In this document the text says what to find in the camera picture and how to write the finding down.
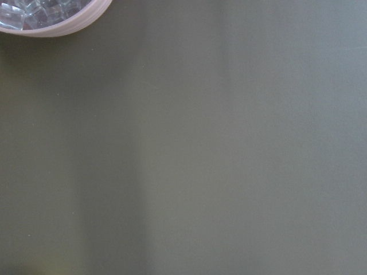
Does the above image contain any pink ice bowl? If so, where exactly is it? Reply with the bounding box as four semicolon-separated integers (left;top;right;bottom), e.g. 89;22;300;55
1;0;112;38

